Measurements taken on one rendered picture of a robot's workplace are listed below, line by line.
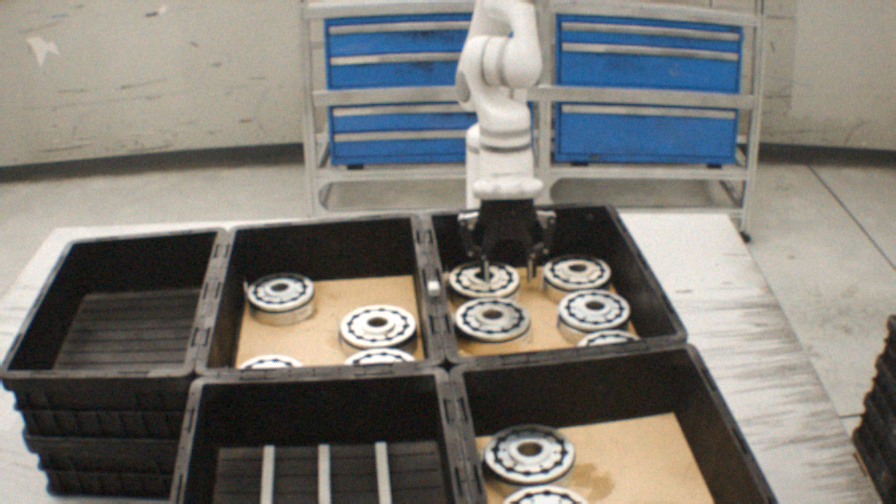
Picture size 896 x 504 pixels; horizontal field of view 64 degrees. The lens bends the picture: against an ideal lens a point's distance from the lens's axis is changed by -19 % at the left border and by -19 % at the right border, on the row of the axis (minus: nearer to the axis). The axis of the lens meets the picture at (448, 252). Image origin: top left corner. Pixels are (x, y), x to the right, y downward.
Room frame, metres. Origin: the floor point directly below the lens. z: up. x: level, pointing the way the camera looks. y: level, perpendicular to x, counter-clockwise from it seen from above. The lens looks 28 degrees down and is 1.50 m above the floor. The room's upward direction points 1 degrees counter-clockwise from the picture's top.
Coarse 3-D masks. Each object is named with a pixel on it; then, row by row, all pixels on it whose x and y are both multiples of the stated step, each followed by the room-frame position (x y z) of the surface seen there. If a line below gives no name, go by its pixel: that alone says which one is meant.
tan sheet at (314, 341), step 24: (336, 288) 1.15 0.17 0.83; (360, 288) 1.15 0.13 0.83; (384, 288) 1.15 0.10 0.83; (408, 288) 1.15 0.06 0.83; (336, 312) 1.08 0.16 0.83; (408, 312) 1.08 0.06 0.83; (264, 336) 1.02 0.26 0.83; (288, 336) 1.02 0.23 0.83; (312, 336) 1.02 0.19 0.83; (336, 336) 1.02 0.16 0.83; (240, 360) 0.95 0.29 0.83; (312, 360) 0.96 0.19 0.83; (336, 360) 0.96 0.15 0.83
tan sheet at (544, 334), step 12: (444, 276) 1.18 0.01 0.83; (540, 276) 1.17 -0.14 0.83; (528, 288) 1.14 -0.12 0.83; (540, 288) 1.14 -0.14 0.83; (612, 288) 1.13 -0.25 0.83; (528, 300) 1.10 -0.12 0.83; (540, 300) 1.10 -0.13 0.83; (552, 300) 1.10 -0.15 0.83; (456, 312) 1.07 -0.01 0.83; (528, 312) 1.07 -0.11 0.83; (540, 312) 1.07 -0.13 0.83; (552, 312) 1.07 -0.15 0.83; (540, 324) 1.04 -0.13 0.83; (552, 324) 1.03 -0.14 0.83; (540, 336) 1.01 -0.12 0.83; (552, 336) 1.00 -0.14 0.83; (528, 348) 0.98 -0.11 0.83; (540, 348) 0.98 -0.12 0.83; (552, 348) 0.97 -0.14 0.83
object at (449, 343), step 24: (432, 216) 1.19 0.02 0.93; (456, 216) 1.19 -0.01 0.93; (624, 240) 1.10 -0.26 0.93; (432, 264) 1.04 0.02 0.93; (648, 264) 1.02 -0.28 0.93; (672, 312) 0.89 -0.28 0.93; (672, 336) 0.84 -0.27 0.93; (456, 360) 0.81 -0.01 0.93; (480, 360) 0.81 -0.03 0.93; (504, 360) 0.81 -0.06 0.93
